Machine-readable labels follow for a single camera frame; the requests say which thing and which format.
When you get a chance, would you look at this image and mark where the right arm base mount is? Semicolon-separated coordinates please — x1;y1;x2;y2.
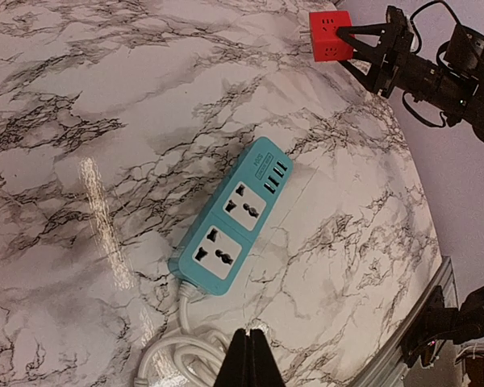
400;285;484;368

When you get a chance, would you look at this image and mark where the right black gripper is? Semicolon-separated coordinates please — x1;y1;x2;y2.
336;6;481;122

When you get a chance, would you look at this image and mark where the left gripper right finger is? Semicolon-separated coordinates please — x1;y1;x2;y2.
248;329;285;387

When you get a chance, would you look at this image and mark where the teal power strip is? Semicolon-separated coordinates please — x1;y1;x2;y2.
168;137;293;296

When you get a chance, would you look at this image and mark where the red cube socket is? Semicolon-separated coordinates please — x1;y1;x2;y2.
308;10;353;62

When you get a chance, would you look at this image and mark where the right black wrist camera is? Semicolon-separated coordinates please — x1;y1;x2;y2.
444;25;484;81

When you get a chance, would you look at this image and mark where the white teal strip cord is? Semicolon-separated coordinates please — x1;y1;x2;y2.
132;281;231;387

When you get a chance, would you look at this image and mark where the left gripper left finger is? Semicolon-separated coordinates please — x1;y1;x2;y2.
215;328;252;387

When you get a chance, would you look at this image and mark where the aluminium front rail frame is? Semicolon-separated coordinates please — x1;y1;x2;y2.
350;256;458;386

